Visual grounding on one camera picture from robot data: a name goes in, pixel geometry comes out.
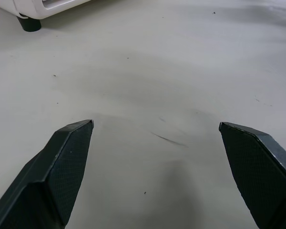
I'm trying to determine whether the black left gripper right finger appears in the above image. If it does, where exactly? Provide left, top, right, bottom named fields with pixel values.
left=218, top=122, right=286, bottom=229

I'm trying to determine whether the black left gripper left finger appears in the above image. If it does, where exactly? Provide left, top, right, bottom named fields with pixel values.
left=0, top=119, right=95, bottom=229

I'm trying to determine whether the black rubber foot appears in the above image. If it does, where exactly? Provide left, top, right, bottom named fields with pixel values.
left=16, top=14, right=42, bottom=32

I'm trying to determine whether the white appliance with black foot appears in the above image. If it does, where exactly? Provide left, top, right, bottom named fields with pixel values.
left=0, top=0, right=91, bottom=20

